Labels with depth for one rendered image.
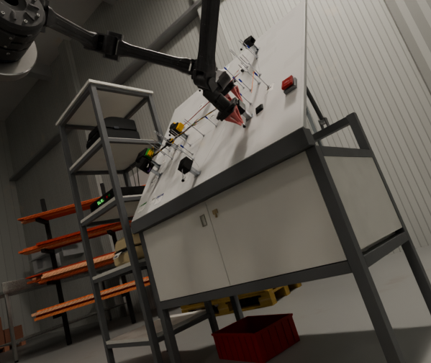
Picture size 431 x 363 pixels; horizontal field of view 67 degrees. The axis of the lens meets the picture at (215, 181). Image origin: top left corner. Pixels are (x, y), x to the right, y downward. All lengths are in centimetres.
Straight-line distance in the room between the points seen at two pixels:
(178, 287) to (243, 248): 51
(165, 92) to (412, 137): 396
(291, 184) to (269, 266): 34
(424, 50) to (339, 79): 116
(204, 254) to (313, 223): 58
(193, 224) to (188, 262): 20
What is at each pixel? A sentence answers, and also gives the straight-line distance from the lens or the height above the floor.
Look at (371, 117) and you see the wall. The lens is 431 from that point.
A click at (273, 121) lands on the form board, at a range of 135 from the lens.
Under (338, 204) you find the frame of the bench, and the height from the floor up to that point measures 58.
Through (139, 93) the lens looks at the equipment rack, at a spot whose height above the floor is 181.
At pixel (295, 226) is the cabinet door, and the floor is 56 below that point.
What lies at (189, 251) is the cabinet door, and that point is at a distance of 165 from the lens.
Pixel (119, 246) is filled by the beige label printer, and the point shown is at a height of 78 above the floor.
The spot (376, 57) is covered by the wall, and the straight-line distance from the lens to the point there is 447.
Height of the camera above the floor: 53
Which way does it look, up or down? 13 degrees up
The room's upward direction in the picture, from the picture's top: 17 degrees counter-clockwise
